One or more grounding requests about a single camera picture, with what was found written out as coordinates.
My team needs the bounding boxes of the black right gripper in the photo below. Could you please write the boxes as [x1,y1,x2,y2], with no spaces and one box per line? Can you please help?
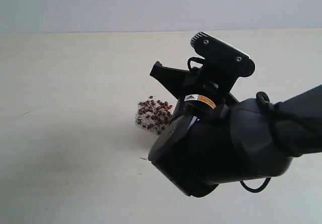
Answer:
[149,61,238,113]

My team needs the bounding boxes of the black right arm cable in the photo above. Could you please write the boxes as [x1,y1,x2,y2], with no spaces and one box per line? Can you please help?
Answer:
[187,56,322,193]

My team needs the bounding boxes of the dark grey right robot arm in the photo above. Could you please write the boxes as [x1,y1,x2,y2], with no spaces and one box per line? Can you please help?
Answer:
[148,60,321,197]

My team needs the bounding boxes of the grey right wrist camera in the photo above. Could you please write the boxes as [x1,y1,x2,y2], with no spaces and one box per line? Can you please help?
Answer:
[189,31,255,96]

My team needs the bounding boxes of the red beans and white grains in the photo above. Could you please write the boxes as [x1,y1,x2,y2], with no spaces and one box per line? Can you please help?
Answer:
[135,95,174,135]

